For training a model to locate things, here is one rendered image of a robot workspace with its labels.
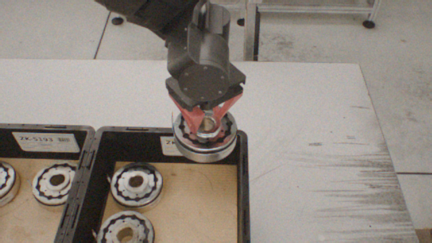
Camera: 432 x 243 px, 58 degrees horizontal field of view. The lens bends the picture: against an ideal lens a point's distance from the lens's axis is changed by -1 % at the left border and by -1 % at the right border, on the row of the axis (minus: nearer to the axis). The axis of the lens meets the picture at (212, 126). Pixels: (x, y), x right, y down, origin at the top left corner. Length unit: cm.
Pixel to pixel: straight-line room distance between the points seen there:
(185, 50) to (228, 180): 45
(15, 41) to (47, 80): 151
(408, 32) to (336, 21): 46
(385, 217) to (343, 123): 29
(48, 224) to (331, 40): 215
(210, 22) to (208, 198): 42
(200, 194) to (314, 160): 36
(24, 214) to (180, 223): 31
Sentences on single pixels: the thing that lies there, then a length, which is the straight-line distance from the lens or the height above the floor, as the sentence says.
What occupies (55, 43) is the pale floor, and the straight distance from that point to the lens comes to 269.
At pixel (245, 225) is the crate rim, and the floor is 92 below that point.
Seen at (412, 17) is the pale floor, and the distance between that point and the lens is 304.
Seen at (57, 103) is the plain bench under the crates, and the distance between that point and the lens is 123.
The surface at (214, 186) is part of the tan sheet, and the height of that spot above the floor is 83.
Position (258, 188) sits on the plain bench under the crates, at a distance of 97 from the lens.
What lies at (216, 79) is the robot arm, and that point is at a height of 123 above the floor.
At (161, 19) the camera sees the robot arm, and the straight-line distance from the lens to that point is 48.
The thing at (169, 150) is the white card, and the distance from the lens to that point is 82.
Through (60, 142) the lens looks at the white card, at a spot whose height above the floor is 89.
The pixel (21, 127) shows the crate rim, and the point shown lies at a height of 93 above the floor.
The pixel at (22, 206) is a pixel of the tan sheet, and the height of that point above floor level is 83.
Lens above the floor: 152
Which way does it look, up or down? 50 degrees down
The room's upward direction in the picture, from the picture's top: straight up
